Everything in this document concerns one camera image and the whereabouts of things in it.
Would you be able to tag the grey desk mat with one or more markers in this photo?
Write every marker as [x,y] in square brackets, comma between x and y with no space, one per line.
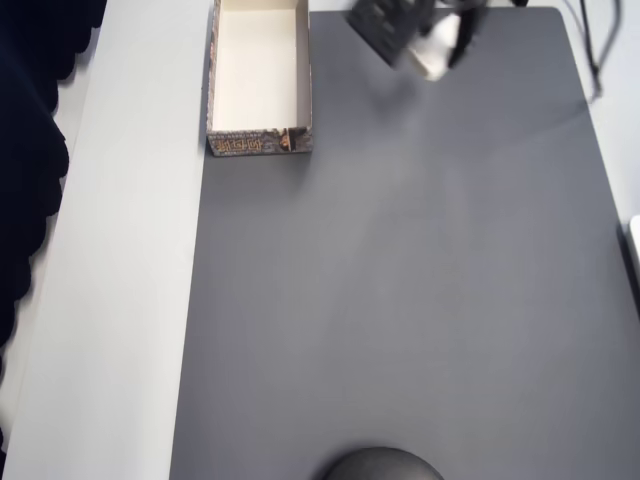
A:
[400,275]

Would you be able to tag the small white block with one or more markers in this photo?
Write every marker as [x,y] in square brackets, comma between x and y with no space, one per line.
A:
[435,47]

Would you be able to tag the dark scalloped curtain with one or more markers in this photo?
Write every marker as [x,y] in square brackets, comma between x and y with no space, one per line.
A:
[25,150]

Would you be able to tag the black round dome object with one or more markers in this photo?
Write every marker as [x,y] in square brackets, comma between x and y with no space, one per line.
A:
[382,465]

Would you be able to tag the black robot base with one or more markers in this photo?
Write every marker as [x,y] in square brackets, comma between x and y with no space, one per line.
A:
[518,2]

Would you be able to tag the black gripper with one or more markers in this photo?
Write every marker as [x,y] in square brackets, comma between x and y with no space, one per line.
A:
[434,56]

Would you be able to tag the printed cardboard box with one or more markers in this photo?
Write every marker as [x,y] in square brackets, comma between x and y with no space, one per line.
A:
[260,70]

